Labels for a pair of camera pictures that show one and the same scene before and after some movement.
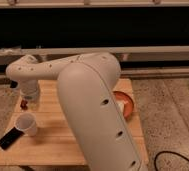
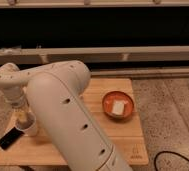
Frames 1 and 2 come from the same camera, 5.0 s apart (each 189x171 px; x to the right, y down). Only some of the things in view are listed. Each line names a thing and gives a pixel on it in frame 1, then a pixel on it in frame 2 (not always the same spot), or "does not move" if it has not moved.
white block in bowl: x=120 y=106 does not move
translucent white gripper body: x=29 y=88 → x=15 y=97
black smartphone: x=11 y=137 does not move
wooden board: x=55 y=142 does not move
